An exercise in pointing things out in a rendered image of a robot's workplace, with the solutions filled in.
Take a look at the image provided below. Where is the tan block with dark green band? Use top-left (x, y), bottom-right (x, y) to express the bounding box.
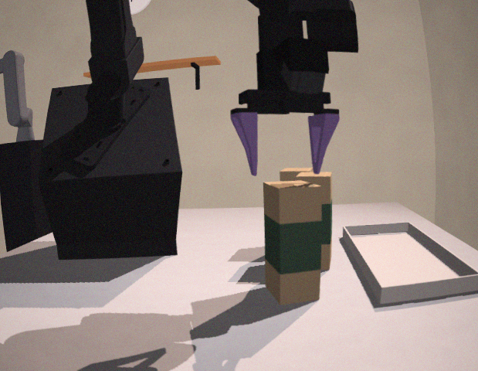
top-left (296, 172), bottom-right (332, 270)
top-left (280, 168), bottom-right (313, 182)
top-left (263, 181), bottom-right (322, 305)

